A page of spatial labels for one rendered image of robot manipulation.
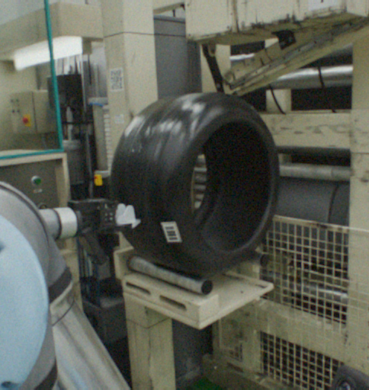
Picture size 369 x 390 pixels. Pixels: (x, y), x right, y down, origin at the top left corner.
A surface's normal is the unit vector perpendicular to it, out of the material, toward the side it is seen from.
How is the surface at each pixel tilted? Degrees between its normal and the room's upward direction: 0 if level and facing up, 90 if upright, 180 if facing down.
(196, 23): 90
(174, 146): 66
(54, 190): 90
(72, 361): 84
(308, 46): 90
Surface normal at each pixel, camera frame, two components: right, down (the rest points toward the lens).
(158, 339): 0.71, 0.11
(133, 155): -0.66, -0.24
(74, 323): 0.86, -0.26
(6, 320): 0.26, 0.05
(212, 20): -0.70, 0.18
